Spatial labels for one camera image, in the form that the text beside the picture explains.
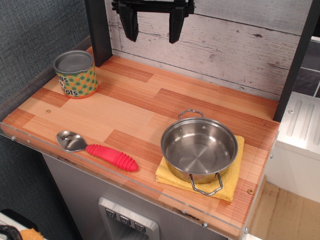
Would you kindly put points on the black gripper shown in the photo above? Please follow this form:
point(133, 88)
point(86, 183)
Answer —
point(178, 9)

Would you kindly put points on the red handled metal spoon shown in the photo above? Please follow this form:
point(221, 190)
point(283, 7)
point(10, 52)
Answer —
point(73, 142)

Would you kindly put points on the peas and carrots tin can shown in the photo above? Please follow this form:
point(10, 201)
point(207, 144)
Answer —
point(76, 73)

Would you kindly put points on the stainless steel pot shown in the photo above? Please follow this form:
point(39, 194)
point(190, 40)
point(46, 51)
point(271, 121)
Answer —
point(199, 150)

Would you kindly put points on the yellow folded cloth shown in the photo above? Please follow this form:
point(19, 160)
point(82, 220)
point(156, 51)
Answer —
point(229, 178)

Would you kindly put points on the white toy sink unit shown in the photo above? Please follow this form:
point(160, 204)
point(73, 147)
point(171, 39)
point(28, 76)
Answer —
point(294, 160)

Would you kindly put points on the grey toy fridge dispenser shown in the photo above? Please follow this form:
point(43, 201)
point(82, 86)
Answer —
point(122, 223)

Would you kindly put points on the orange cloth item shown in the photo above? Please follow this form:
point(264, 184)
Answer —
point(31, 234)

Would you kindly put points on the black object bottom left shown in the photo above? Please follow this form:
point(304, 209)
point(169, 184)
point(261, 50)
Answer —
point(10, 233)

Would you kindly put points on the dark left upright post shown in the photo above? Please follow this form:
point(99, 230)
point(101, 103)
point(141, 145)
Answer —
point(99, 30)

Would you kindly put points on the dark upright post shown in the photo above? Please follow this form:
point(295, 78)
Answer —
point(99, 30)
point(307, 33)

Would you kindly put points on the dark right upright post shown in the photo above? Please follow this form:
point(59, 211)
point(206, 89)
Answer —
point(307, 33)

